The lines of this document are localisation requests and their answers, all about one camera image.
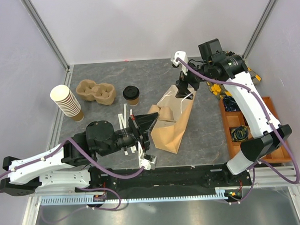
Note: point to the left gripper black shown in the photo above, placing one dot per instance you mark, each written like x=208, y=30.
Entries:
x=141, y=125

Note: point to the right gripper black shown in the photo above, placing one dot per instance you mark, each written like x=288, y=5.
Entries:
x=182, y=85

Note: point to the single brown pulp cup carrier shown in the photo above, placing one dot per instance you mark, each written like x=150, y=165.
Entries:
x=165, y=113

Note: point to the brown paper coffee cup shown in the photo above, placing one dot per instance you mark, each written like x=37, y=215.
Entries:
x=133, y=102

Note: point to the brown paper bag with handles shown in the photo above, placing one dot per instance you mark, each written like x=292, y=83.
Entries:
x=172, y=122

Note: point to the black plastic cup lid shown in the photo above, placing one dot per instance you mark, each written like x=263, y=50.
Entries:
x=131, y=93

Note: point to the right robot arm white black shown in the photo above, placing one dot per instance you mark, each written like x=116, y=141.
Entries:
x=268, y=133

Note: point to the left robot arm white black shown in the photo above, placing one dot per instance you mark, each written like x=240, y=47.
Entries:
x=73, y=164

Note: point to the white wrapped straw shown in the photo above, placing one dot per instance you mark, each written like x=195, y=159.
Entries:
x=125, y=115
x=133, y=148
x=122, y=126

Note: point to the camouflage folded cloth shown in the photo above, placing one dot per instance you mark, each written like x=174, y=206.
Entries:
x=229, y=71

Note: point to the dark blue striped rolled item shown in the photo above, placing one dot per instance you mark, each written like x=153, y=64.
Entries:
x=230, y=105

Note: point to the orange wooden compartment tray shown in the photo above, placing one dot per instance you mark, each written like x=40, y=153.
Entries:
x=234, y=119

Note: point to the blue yellow rolled item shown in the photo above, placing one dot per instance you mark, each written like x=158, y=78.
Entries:
x=239, y=134

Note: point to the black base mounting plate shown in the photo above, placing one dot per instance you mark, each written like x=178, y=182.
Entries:
x=170, y=181

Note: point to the stack of paper cups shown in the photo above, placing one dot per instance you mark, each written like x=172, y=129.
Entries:
x=67, y=102

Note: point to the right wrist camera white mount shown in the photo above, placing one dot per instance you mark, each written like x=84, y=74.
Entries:
x=180, y=58

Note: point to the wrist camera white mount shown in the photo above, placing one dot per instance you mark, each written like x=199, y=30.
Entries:
x=148, y=162
x=180, y=58

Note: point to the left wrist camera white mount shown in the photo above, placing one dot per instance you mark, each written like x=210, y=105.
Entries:
x=148, y=162

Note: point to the grey slotted cable duct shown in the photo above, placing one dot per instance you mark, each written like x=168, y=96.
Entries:
x=98, y=200

